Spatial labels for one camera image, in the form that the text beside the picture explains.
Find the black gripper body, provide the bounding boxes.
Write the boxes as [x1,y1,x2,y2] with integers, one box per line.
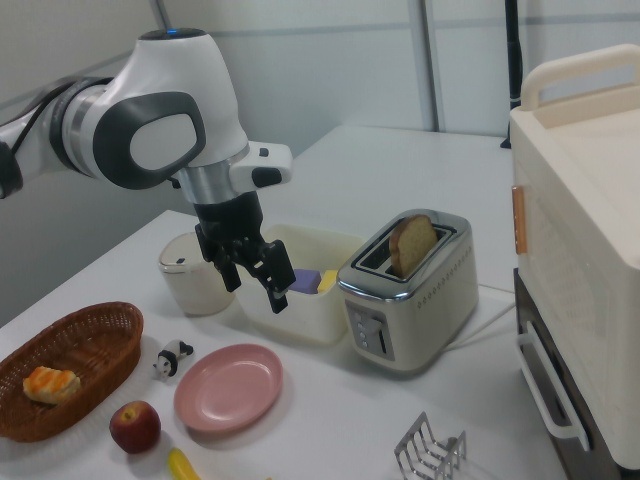
[192,191,265,263]

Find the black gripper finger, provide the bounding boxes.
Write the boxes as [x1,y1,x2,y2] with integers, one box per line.
[241,239,297,315]
[214,246,243,293]

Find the pink plate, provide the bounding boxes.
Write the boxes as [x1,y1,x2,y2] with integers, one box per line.
[173,343,285,434]

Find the brown bread slice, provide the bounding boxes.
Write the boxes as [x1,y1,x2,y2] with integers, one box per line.
[388,213,440,279]

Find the orange glazed pastry bread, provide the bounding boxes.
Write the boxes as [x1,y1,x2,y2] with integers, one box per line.
[22,365,82,405]

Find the purple block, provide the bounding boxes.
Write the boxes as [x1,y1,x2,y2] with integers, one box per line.
[291,268,322,295]

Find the cream lidded canister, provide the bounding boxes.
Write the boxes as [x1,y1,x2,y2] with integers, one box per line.
[158,231,236,317]

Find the white plastic bin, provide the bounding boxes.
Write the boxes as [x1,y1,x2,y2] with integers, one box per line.
[233,223,366,346]

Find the panda figurine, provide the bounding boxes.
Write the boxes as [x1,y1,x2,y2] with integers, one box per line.
[152,339,195,384]

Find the brown wicker basket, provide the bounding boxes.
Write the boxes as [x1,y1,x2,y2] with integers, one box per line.
[0,300,145,444]

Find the cream chrome toaster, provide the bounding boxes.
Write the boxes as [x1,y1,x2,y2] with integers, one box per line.
[335,208,480,380]

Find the red apple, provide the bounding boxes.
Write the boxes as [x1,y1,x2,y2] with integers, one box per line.
[109,400,162,455]

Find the yellow banana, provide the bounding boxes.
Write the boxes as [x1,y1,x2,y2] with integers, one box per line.
[166,447,201,480]

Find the metal toast rack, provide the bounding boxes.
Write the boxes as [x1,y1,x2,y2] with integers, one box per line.
[393,411,468,480]

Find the black pole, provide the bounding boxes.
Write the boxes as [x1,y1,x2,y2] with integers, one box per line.
[501,0,524,150]

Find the cream microwave oven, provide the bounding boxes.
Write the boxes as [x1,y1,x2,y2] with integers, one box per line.
[508,43,640,471]

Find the white toaster cable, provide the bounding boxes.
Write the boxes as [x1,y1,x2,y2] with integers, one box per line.
[449,299,517,347]

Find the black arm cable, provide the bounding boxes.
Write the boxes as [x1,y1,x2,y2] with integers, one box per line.
[7,78,74,154]

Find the copper cabinet handle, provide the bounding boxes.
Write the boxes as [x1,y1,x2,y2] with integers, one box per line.
[510,185,529,255]

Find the grey aluminium wall post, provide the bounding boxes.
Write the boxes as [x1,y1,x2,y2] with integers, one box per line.
[413,0,447,133]

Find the dark oven with white handle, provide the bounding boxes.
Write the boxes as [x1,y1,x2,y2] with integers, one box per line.
[513,268,626,480]

